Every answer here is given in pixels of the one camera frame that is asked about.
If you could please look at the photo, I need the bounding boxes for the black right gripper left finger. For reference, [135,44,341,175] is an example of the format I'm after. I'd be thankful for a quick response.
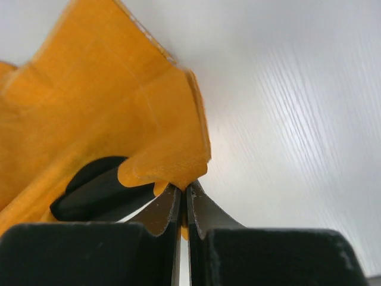
[1,185,182,285]

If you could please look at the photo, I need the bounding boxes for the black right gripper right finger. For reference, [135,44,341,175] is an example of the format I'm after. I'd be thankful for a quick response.
[186,181,368,285]

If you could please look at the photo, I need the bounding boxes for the orange Mickey Mouse placemat cloth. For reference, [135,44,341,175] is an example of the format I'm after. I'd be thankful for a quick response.
[1,1,211,232]

